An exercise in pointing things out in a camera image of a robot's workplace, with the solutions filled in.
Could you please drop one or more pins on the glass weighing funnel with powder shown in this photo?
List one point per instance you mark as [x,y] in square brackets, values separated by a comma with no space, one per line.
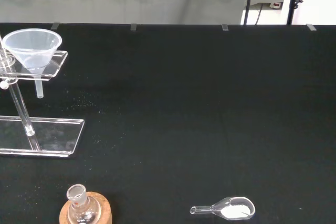
[233,208]

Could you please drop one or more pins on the clear acrylic funnel stand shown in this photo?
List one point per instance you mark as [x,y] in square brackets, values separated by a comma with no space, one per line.
[39,134]

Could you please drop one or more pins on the black bench cloth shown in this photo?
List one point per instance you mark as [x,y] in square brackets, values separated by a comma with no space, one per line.
[183,116]

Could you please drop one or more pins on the grey cloth clip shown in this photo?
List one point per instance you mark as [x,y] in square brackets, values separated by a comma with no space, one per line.
[225,27]
[55,26]
[133,27]
[311,27]

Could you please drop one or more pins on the round-bottom glass flask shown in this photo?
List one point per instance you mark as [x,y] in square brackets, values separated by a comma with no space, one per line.
[80,203]

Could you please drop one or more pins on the red and white object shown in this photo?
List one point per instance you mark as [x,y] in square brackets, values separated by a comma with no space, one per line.
[275,5]

